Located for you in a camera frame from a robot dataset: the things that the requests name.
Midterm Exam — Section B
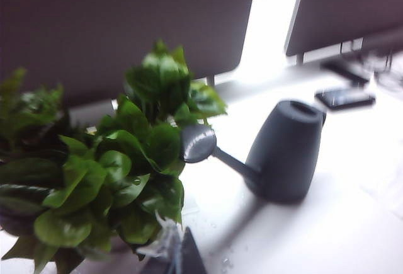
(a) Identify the wide grey desk divider panel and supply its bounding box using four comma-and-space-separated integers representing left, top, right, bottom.
0, 0, 259, 110

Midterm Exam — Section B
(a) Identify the dark grey watering can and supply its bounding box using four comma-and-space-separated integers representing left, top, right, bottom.
181, 99, 327, 205

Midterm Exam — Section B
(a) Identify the green leafy potted plant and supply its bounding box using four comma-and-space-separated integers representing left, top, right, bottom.
0, 39, 228, 274

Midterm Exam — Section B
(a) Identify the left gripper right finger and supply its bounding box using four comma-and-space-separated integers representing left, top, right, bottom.
181, 226, 208, 274

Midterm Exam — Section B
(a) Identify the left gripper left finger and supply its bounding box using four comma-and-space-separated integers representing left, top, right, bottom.
143, 250, 181, 274

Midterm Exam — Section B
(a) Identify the black smartphone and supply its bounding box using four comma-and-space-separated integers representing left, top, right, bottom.
315, 87, 376, 110

